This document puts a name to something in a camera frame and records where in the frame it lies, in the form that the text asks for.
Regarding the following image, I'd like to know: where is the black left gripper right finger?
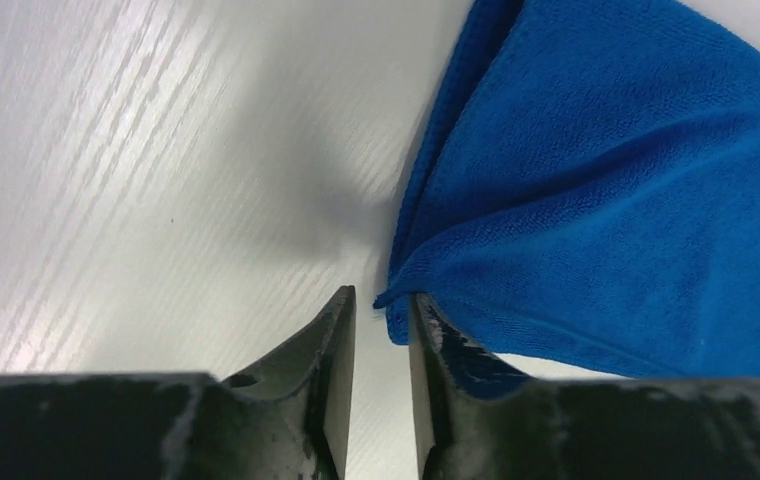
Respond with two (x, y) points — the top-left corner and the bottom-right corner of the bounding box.
(408, 293), (760, 479)

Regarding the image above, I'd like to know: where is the blue towel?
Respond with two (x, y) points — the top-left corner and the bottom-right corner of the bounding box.
(374, 1), (760, 378)

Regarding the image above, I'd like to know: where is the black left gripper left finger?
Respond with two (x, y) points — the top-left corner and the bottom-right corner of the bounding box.
(0, 286), (355, 479)

